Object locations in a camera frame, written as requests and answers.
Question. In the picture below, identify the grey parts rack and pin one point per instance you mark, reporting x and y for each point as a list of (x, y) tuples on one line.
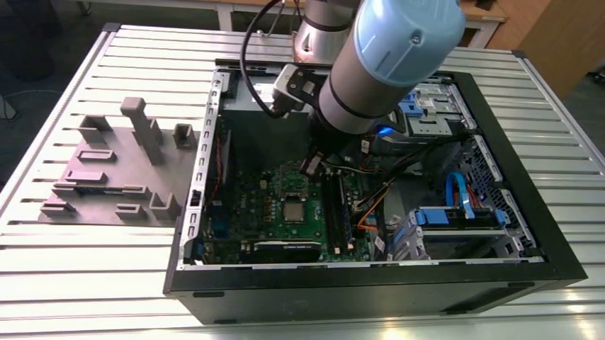
[(123, 170)]

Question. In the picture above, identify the wooden desk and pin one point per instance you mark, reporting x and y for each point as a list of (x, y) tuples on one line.
[(486, 17)]

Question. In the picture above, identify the blue plastic disk carrier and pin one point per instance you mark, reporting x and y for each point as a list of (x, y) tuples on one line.
[(413, 106)]

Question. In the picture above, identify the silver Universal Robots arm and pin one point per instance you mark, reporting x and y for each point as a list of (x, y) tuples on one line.
[(360, 95)]

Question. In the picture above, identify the silver CPU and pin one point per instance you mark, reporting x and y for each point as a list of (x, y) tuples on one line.
[(295, 213)]

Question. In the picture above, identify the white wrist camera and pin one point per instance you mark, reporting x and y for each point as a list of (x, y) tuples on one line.
[(289, 81)]

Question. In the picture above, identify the hard disk in blue carrier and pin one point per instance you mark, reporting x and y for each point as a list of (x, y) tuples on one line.
[(434, 216)]

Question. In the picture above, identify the grey power supply unit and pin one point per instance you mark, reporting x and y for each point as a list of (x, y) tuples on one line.
[(255, 131)]

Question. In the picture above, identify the black Nvidia graphics card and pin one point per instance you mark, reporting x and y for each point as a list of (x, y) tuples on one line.
[(283, 248)]

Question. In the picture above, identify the CPU socket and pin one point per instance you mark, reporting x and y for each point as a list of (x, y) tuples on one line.
[(295, 202)]

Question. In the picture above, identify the black PC case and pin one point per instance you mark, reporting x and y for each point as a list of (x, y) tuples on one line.
[(330, 301)]

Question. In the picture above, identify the silver disk bay cage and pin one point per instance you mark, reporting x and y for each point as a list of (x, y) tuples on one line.
[(413, 244)]

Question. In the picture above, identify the green motherboard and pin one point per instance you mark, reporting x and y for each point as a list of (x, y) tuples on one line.
[(255, 198)]

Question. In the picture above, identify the wooden cabinet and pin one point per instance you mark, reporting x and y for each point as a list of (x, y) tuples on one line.
[(557, 35)]

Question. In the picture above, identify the black RAM slot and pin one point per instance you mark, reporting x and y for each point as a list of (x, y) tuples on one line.
[(330, 212), (344, 212)]

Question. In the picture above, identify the silver drive cage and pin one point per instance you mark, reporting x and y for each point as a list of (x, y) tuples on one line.
[(434, 127)]

